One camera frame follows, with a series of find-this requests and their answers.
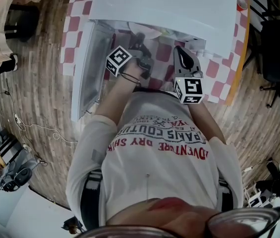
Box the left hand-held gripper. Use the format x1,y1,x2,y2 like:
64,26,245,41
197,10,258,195
106,33,154,80

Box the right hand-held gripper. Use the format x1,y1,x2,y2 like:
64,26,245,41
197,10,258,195
173,46,204,105

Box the white microwave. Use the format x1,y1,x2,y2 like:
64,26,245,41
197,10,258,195
70,0,237,122

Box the person's left forearm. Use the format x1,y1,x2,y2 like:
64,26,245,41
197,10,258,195
95,67,141,124

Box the person's right forearm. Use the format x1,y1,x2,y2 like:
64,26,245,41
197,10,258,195
186,102,227,145

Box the black wrist band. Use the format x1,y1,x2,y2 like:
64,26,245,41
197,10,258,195
119,71,142,87

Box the red white checkered tablecloth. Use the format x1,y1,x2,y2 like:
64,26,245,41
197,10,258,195
60,0,251,104

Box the red cup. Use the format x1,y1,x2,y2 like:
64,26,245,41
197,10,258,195
235,0,249,11

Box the black office chair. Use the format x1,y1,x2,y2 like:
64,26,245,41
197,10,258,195
250,18,280,119

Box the white printed shirt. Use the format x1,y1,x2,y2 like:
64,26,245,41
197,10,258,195
66,88,244,231

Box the black stool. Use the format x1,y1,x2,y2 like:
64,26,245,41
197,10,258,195
3,2,41,43

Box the white power strip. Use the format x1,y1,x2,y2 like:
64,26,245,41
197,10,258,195
13,113,23,128

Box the person's face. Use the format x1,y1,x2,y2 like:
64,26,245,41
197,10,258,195
105,196,262,238

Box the dark-rimmed eyeglasses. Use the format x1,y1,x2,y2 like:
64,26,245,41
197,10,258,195
76,205,280,238

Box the grey black device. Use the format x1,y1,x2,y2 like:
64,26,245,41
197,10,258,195
0,154,41,192

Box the white floor cable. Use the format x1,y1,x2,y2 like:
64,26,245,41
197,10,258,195
5,78,79,143

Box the black harness strap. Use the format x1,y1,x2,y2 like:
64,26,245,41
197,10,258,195
218,178,234,212
80,171,103,231

